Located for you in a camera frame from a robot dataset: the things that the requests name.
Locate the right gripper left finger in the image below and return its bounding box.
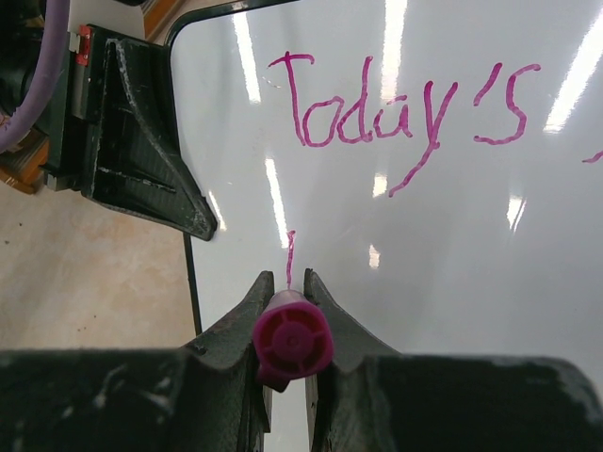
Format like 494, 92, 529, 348
1, 271, 274, 451

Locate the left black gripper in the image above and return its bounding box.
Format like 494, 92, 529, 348
41, 24, 218, 241

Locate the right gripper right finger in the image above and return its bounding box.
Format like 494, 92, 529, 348
303, 269, 602, 451

